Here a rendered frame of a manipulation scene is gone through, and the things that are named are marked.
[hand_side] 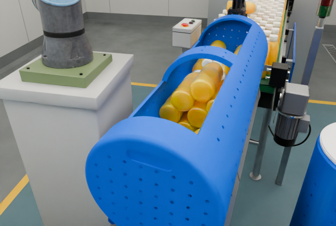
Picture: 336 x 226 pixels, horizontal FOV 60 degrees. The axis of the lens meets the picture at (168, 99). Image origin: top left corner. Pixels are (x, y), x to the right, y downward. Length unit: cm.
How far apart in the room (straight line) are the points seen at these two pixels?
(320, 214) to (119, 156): 61
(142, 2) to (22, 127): 490
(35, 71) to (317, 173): 82
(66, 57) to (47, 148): 29
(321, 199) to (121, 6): 533
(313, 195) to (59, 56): 81
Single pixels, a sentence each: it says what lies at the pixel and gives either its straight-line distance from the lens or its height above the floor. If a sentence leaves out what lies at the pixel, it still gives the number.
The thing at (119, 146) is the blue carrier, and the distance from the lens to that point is 52.
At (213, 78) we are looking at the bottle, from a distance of 82.
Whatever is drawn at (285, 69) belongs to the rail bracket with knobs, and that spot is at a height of 100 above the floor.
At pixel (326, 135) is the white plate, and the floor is 104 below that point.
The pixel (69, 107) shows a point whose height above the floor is 110.
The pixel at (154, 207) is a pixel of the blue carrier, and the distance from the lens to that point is 58.
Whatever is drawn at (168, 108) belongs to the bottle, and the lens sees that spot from 86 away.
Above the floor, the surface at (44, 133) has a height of 100.
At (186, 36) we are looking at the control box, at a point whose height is 106.
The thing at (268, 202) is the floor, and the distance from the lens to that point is 211.
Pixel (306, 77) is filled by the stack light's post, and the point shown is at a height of 82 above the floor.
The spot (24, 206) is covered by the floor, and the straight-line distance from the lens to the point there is 219.
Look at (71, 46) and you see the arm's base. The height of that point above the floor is 124.
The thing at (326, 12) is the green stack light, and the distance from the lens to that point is 167.
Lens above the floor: 153
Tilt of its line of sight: 30 degrees down
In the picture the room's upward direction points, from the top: straight up
